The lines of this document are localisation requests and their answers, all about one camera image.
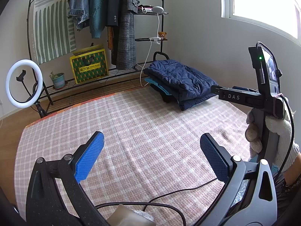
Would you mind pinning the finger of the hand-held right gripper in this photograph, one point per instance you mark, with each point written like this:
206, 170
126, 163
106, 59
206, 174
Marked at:
215, 89

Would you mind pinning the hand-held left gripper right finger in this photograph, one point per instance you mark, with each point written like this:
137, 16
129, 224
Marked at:
216, 157

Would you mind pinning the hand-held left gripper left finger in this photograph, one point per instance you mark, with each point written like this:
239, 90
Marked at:
89, 155

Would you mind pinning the stack of dark clothes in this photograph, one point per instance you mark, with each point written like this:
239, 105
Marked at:
183, 80

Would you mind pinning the person's right forearm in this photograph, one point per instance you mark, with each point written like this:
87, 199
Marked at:
295, 169

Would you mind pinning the person's right hand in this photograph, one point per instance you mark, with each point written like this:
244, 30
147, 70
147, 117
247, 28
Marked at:
285, 136

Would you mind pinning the black garment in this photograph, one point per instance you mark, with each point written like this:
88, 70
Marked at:
164, 95

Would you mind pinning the pink checked mat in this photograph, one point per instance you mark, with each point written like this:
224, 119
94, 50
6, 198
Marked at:
141, 127

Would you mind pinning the teal garment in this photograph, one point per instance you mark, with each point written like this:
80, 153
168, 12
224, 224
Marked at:
156, 82

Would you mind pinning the small brown teddy bear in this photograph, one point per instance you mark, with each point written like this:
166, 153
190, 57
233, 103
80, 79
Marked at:
162, 35

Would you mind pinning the potted plant in teal pot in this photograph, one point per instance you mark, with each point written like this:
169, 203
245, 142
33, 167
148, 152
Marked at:
58, 81

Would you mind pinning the yellow and green bag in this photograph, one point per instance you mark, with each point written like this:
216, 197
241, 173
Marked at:
89, 68

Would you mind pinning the white clip lamp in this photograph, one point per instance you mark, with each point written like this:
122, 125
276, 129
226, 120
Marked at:
158, 9

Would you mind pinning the grey plaid coat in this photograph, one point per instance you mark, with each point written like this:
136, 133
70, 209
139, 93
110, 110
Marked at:
125, 40

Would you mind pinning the pink and white item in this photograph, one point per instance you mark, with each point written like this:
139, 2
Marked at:
143, 8

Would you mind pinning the orange patterned scarf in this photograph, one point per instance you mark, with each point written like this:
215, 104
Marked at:
111, 37

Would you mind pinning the green striped hanging cloth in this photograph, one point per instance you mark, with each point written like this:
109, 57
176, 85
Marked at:
47, 28

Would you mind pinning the black jacket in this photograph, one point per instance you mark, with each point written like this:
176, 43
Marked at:
112, 2

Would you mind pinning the teal knit sweater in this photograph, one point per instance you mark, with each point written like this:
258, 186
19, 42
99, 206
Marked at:
97, 9

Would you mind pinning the denim jacket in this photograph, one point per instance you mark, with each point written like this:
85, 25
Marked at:
78, 4

